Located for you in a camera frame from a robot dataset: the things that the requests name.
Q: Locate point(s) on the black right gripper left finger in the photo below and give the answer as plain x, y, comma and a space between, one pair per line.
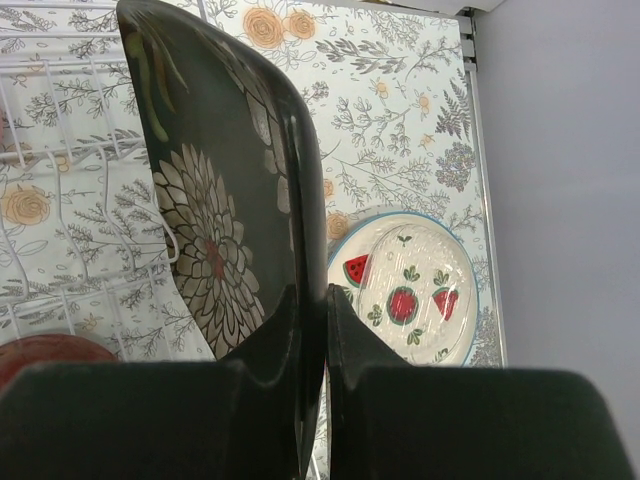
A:
150, 415

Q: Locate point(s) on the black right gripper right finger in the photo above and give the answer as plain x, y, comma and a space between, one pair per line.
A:
393, 420

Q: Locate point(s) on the red floral bowl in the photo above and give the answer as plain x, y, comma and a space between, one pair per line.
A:
21, 353

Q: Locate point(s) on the black floral square plate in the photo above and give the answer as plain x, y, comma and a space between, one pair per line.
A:
238, 179

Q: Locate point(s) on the clear glass plate on strawberry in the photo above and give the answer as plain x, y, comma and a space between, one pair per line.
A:
417, 292

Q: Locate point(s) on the strawberry pattern white plate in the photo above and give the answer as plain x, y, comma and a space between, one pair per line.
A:
348, 261

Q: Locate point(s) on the floral tablecloth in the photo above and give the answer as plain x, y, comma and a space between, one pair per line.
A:
388, 97

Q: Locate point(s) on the white wire dish rack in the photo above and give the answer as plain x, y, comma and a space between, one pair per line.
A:
83, 245

